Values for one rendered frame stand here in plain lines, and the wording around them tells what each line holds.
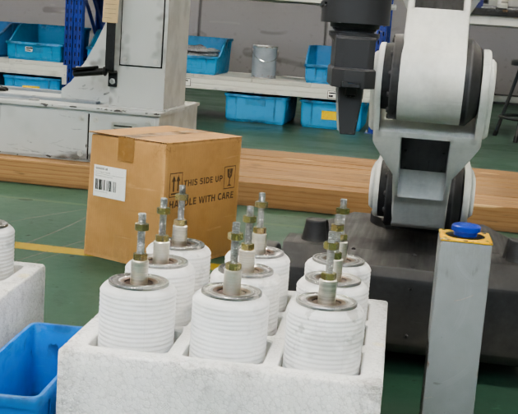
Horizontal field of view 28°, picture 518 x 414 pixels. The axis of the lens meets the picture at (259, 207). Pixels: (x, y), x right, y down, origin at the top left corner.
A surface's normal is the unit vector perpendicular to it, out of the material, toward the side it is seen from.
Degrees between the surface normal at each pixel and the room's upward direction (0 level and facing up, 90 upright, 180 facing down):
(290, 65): 90
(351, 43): 90
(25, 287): 90
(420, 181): 59
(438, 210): 135
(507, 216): 90
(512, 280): 46
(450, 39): 39
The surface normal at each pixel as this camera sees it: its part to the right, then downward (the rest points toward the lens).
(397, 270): -0.07, -0.57
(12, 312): 0.99, 0.09
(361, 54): 0.00, 0.18
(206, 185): 0.82, 0.16
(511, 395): 0.07, -0.98
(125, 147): -0.56, 0.11
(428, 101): -0.18, 0.58
